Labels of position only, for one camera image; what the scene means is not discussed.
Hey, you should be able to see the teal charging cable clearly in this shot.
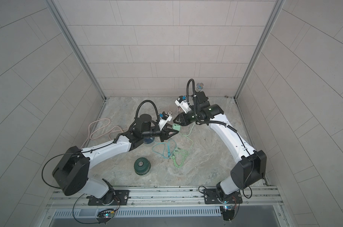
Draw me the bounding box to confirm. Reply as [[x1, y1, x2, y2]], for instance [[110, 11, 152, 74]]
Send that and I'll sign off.
[[151, 141, 175, 159]]

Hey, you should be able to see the green USB charger adapter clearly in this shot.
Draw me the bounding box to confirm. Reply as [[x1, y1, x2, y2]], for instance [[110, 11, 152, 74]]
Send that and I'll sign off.
[[172, 124, 181, 131]]

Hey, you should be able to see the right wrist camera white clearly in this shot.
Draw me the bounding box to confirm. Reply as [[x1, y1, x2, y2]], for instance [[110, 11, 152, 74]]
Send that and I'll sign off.
[[175, 96, 191, 114]]

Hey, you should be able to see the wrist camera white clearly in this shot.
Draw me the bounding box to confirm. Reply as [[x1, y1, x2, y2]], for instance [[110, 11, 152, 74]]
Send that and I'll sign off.
[[175, 96, 191, 114], [158, 111, 172, 130]]

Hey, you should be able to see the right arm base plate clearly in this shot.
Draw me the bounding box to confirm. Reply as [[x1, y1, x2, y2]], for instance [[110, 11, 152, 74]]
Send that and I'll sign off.
[[201, 189, 243, 204]]

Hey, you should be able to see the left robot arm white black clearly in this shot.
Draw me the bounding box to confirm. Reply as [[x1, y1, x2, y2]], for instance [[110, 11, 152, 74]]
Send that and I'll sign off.
[[52, 112, 178, 205]]

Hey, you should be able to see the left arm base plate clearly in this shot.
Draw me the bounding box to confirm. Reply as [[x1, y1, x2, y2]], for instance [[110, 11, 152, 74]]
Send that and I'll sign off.
[[86, 190, 130, 206]]

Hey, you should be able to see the light green charging cable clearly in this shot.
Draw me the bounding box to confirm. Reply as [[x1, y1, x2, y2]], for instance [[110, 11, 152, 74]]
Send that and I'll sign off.
[[171, 121, 196, 168]]

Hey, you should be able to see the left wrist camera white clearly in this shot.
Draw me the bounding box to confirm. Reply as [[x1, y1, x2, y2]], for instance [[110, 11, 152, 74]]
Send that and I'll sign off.
[[158, 111, 172, 130]]

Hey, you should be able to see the blue cordless meat grinder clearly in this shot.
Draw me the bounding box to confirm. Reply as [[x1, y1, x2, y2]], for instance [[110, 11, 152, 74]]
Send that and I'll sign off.
[[144, 138, 154, 144]]

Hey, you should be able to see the right controller board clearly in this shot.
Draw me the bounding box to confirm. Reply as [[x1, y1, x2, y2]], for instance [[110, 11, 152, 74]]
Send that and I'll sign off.
[[220, 206, 236, 222]]

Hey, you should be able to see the aluminium rail frame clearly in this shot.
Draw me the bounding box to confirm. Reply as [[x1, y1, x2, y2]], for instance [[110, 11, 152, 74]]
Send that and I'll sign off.
[[45, 185, 284, 211]]

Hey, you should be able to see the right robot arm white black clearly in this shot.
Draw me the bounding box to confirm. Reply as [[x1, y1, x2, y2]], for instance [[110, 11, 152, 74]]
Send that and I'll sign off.
[[173, 79, 267, 203]]

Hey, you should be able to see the left controller board green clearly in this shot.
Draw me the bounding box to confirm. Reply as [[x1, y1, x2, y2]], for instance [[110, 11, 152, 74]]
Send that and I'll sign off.
[[96, 209, 116, 224]]

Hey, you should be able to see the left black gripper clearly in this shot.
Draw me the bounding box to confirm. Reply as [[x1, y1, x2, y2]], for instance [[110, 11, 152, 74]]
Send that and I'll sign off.
[[141, 123, 178, 142]]

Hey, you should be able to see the silver microphone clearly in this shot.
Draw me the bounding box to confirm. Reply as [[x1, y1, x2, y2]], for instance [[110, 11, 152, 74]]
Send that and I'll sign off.
[[195, 82, 204, 92]]

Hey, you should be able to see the green cordless meat grinder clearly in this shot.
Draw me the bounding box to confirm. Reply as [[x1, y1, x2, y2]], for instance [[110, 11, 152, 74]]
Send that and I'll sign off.
[[134, 157, 151, 176]]

